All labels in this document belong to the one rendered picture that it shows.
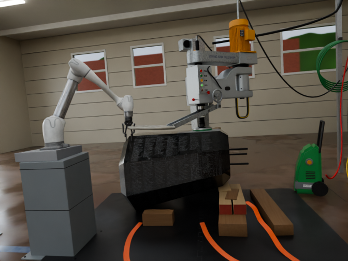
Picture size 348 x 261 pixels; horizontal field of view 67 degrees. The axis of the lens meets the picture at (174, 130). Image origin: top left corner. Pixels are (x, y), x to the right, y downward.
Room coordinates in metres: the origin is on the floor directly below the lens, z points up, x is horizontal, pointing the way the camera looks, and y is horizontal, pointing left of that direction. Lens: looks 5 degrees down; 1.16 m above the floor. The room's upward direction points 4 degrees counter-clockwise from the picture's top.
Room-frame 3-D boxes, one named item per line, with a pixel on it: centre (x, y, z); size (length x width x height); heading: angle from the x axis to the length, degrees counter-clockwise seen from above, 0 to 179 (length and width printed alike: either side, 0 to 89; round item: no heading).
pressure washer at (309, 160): (3.15, -1.62, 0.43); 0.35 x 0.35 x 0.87; 68
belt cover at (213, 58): (3.18, -0.62, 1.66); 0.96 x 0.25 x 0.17; 122
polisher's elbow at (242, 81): (3.34, -0.89, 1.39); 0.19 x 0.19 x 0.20
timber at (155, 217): (2.52, 0.21, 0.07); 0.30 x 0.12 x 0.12; 81
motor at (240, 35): (3.33, -0.90, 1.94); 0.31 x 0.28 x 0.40; 32
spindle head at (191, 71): (3.04, -0.39, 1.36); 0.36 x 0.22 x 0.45; 122
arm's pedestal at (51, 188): (2.25, 1.03, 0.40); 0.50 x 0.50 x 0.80; 79
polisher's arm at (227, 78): (3.19, -0.67, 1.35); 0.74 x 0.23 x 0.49; 122
